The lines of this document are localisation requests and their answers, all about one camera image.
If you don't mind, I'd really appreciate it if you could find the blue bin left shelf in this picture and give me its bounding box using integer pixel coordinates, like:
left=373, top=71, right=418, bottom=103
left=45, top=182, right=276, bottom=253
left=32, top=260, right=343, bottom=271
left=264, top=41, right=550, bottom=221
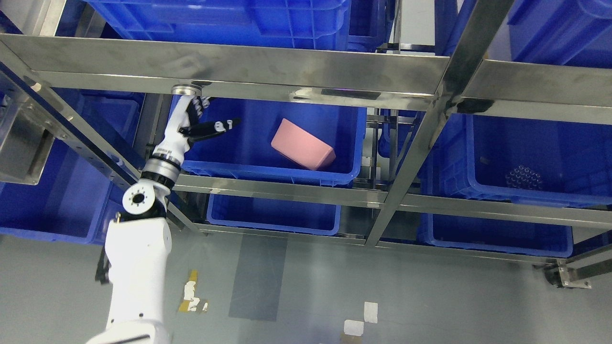
left=0, top=88, right=144, bottom=245

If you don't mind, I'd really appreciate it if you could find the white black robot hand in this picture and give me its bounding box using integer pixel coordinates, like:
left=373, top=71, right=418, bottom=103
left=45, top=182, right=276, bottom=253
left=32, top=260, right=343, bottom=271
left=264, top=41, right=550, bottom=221
left=151, top=95, right=242, bottom=165

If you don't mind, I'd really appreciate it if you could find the blue bin right shelf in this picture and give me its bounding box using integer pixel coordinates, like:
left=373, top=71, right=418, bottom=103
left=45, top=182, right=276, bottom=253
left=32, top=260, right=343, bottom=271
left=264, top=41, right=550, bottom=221
left=419, top=115, right=612, bottom=208

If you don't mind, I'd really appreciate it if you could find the blue bin lower right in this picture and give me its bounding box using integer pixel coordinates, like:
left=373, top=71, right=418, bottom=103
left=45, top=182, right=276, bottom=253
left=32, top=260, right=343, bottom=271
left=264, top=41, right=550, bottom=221
left=417, top=214, right=574, bottom=258

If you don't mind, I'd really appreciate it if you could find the steel shelf rack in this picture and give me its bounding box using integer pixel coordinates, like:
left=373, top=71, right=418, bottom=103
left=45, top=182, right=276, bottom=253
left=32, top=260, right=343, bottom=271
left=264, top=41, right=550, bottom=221
left=1, top=0, right=611, bottom=288

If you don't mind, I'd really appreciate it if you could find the pink storage box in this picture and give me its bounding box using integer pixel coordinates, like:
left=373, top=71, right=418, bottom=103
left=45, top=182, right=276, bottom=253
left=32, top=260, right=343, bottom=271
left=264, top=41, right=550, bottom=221
left=271, top=119, right=336, bottom=171

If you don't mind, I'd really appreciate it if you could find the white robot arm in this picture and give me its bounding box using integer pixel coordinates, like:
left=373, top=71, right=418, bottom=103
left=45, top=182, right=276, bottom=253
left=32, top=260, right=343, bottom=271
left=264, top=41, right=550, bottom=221
left=89, top=155, right=181, bottom=344

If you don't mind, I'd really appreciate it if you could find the blue bin top shelf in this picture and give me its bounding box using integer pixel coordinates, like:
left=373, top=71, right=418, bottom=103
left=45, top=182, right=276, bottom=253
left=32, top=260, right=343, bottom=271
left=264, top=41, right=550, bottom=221
left=89, top=0, right=350, bottom=51

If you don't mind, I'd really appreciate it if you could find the blue shelf container with box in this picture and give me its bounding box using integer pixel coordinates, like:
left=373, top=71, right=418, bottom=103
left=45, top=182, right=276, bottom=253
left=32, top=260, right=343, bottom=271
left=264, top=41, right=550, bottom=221
left=182, top=98, right=367, bottom=187

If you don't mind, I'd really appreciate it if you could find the blue bin lower middle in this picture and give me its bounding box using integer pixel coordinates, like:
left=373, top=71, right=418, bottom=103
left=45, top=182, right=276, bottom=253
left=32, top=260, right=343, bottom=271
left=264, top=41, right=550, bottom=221
left=206, top=194, right=341, bottom=237

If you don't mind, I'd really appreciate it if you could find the blue bin shelf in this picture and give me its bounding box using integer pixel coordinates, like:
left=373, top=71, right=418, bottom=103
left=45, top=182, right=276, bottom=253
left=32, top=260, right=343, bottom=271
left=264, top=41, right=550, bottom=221
left=0, top=88, right=144, bottom=245
left=419, top=115, right=612, bottom=208
left=89, top=0, right=350, bottom=51

